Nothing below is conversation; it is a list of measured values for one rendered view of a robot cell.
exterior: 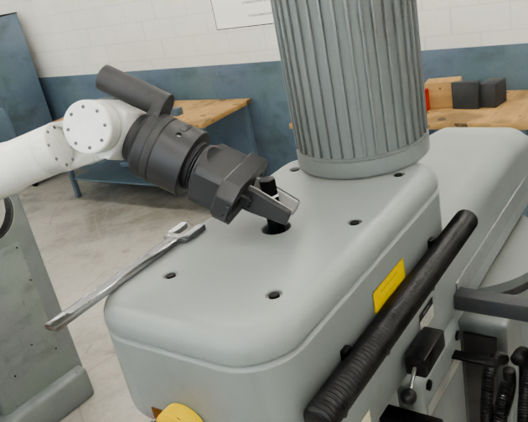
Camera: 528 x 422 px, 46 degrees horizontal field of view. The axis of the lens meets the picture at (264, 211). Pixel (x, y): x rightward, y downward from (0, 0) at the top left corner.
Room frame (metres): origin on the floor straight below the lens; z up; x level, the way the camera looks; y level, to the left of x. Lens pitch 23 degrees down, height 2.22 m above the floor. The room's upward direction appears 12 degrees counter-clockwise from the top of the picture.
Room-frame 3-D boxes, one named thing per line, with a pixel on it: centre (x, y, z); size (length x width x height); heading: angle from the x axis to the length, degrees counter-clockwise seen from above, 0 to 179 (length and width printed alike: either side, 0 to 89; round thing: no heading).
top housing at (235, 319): (0.73, -0.02, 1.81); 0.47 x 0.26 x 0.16; 141
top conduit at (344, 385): (0.65, -0.15, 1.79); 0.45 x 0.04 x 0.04; 141
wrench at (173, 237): (0.67, 0.17, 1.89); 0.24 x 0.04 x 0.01; 142
